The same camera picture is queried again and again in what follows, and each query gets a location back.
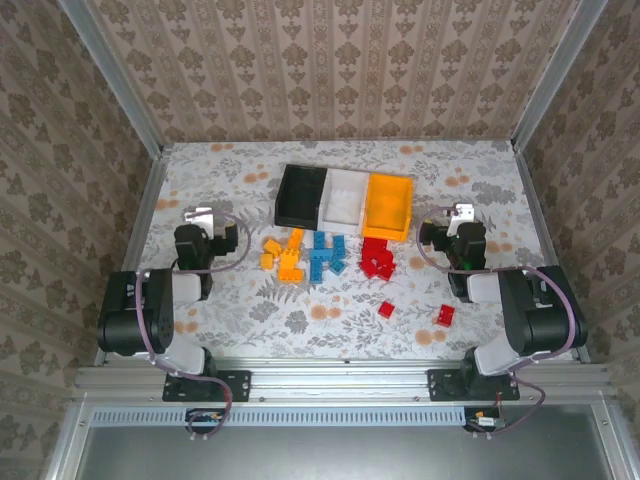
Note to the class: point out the red lego brick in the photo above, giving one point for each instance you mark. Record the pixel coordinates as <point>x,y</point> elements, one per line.
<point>386,308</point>
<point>367,267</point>
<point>385,273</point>
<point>386,259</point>
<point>372,246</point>
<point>446,315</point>

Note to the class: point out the small yellow lego brick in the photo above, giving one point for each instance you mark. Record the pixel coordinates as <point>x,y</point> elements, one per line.
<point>271,246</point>
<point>266,260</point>
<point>289,258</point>

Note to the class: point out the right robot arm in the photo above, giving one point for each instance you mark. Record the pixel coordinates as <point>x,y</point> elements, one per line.
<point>540,320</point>

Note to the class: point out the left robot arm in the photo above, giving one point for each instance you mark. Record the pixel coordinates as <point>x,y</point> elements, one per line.
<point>135,315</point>

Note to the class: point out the yellow plastic bin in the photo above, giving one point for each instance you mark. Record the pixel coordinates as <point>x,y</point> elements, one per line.
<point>387,205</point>

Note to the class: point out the long yellow lego brick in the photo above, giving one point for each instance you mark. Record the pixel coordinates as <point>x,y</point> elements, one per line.
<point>295,239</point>
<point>291,275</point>

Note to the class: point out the black plastic bin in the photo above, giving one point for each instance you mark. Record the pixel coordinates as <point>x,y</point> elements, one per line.
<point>300,200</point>

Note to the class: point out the white plastic bin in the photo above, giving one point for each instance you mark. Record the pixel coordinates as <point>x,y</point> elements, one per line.
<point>342,200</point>

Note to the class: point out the grey metal panel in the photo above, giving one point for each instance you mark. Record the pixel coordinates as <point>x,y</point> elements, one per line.
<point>350,455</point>

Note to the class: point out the white left camera bracket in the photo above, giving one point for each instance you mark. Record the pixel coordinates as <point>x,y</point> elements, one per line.
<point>199,216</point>

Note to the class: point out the white camera bracket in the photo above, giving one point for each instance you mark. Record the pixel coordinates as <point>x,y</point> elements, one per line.
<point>462,212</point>
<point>199,216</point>

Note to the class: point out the white right camera bracket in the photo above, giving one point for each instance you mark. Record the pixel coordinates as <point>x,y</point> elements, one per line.
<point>462,212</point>

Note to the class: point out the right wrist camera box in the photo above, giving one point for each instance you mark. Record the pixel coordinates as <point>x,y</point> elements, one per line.
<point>436,237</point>

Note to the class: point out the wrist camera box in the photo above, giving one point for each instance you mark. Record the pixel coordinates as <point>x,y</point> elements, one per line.
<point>436,237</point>
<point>227,241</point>

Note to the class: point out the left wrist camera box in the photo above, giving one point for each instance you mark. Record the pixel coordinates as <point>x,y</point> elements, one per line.
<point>227,241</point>

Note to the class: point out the aluminium side rail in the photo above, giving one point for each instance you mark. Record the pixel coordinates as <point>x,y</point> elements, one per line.
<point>145,220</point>
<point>542,225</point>

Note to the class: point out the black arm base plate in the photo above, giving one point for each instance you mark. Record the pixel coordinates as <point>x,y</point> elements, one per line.
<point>440,385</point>
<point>240,385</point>

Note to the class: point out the long aluminium mounting rail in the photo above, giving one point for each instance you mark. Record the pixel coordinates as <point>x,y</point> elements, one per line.
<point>340,380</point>

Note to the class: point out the aluminium frame post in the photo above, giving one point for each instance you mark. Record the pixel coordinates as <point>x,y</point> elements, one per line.
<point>555,70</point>
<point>115,75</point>

